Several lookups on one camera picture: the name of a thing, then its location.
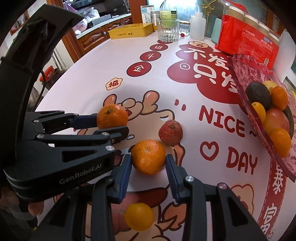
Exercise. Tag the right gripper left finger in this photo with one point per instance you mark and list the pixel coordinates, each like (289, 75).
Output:
(67, 219)

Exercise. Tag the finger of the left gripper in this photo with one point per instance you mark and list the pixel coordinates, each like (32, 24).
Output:
(53, 121)
(108, 136)

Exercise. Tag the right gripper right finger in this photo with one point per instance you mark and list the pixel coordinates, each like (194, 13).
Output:
(230, 218)

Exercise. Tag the mandarin orange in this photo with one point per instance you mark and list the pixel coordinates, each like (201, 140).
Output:
(282, 142)
(148, 157)
(279, 98)
(111, 116)

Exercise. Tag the small yellow orange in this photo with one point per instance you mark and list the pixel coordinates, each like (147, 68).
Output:
(139, 216)
(260, 110)

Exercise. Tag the small dark red fruit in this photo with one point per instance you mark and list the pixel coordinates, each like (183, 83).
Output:
(171, 133)

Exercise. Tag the red apple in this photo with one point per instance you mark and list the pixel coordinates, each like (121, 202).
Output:
(275, 119)

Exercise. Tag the overripe dark banana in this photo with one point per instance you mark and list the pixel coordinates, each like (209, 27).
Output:
(289, 116)

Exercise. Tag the dark avocado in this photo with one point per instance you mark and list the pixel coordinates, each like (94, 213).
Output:
(258, 92)

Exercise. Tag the yellow speckled pear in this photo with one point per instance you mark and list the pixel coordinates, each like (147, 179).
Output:
(270, 85)

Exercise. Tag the yellow tin box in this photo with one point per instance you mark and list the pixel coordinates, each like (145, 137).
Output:
(131, 31)

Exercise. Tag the clear glass tumbler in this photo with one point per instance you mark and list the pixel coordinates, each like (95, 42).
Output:
(168, 30)

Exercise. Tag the silver tin can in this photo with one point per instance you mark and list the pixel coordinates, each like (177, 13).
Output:
(155, 15)

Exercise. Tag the small white carton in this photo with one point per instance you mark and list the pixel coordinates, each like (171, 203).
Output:
(146, 13)

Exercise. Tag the small glass jar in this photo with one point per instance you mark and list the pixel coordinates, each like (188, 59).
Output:
(184, 28)

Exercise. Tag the green label plastic bottle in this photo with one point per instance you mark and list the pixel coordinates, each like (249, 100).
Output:
(168, 13)

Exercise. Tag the white squeeze bottle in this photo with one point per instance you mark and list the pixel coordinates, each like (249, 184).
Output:
(197, 26)

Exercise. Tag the teal cup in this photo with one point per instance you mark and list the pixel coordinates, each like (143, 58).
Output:
(216, 30)

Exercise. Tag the red paper cup package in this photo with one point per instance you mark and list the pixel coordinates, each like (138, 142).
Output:
(242, 33)

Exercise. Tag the white countertop appliance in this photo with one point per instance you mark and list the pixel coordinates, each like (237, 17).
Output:
(284, 66)

